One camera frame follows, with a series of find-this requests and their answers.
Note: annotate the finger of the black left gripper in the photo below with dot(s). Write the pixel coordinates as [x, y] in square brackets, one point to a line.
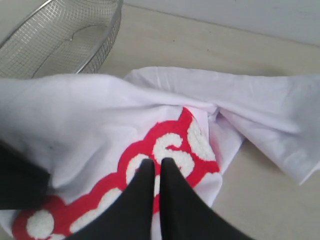
[23, 185]

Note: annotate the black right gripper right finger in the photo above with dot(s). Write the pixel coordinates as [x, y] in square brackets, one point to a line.
[183, 214]

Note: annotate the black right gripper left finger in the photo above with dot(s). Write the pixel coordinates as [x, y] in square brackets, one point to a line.
[130, 216]

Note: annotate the white t-shirt red lettering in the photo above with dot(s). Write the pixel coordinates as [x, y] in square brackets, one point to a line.
[90, 132]

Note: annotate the metal mesh strainer bowl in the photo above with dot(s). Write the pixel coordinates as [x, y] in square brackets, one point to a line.
[60, 37]

